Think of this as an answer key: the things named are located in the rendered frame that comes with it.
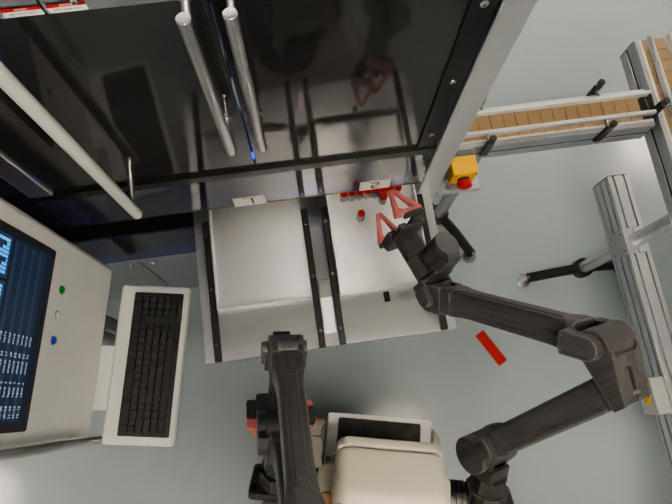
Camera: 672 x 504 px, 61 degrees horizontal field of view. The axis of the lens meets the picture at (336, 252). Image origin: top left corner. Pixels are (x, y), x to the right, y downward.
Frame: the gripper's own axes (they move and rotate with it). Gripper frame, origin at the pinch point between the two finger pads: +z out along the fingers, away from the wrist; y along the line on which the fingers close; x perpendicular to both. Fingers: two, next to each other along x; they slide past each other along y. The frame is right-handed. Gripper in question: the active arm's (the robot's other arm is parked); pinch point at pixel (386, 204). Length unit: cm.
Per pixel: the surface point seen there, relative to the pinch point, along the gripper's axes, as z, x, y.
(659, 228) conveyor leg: -27, 101, 25
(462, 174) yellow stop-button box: 6.2, 32.3, 9.6
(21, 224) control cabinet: 25, -73, 8
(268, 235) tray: 20.5, -15.0, 38.0
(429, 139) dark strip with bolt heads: 8.3, 13.8, -8.9
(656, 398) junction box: -72, 86, 55
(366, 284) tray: -4.8, 3.7, 35.6
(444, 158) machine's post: 7.5, 22.5, 0.6
